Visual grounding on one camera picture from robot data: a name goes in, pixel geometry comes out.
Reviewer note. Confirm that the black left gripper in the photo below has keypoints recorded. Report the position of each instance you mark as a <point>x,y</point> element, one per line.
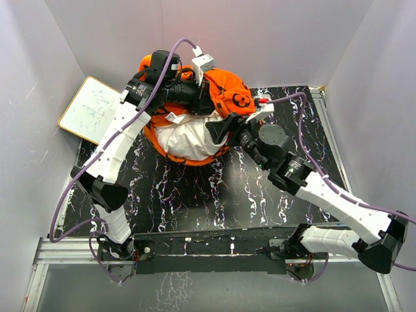
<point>201,104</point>

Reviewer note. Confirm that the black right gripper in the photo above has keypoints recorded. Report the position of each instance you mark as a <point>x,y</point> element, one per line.
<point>218,130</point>

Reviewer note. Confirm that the orange patterned plush pillowcase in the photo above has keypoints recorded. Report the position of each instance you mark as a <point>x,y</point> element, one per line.
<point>228,93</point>

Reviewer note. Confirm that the white pillow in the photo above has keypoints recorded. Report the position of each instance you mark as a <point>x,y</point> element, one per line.
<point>187,136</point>

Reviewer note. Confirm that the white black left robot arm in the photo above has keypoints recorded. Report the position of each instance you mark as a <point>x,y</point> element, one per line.
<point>148,90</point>

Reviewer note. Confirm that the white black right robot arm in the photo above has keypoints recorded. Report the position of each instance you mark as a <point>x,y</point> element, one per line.
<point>373,237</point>

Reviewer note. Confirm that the small white dry-erase board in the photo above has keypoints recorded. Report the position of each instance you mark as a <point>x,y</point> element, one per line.
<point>91,110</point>

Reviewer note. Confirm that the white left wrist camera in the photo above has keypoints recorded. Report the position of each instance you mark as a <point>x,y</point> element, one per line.
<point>201,63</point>

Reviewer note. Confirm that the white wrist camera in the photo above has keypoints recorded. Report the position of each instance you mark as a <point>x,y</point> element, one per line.
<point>201,63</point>
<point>263,108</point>

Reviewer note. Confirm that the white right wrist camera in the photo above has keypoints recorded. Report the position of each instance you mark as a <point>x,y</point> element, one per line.
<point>263,108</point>

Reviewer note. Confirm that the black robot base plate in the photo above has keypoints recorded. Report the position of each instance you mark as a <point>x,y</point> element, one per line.
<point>259,249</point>

